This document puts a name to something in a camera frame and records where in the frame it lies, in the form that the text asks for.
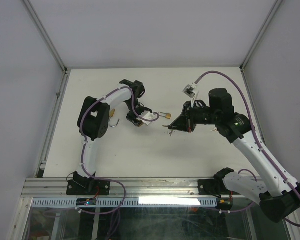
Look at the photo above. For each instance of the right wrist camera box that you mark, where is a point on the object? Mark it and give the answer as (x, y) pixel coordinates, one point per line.
(192, 92)

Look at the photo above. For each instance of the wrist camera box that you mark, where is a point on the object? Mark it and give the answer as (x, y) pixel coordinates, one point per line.
(148, 117)
(192, 92)

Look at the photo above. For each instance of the slotted cable duct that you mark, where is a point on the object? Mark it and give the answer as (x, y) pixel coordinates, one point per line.
(130, 202)

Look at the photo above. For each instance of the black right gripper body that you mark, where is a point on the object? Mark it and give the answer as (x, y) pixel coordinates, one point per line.
(190, 114)

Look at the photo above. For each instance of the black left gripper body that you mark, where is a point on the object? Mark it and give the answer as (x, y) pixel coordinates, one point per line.
(132, 116)

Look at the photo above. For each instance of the small brass padlock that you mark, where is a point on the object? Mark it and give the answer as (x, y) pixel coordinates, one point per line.
(165, 115)

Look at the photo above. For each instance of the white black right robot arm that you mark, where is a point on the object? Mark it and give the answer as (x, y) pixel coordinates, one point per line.
(278, 194)

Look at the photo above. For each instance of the aluminium frame post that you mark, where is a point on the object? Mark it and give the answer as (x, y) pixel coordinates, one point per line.
(44, 34)
(261, 33)

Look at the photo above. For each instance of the aluminium frame post left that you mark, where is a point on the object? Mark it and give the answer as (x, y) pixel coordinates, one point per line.
(44, 34)

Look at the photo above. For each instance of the aluminium frame post right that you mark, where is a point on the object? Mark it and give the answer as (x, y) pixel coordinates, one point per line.
(261, 33)

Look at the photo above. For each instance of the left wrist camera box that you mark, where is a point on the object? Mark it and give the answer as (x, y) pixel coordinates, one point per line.
(148, 117)

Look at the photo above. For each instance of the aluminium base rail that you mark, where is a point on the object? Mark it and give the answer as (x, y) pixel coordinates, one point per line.
(66, 187)

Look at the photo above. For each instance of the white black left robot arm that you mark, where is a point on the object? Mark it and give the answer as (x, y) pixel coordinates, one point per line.
(93, 123)

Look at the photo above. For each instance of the silver key pair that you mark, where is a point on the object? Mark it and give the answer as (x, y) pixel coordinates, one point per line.
(170, 130)

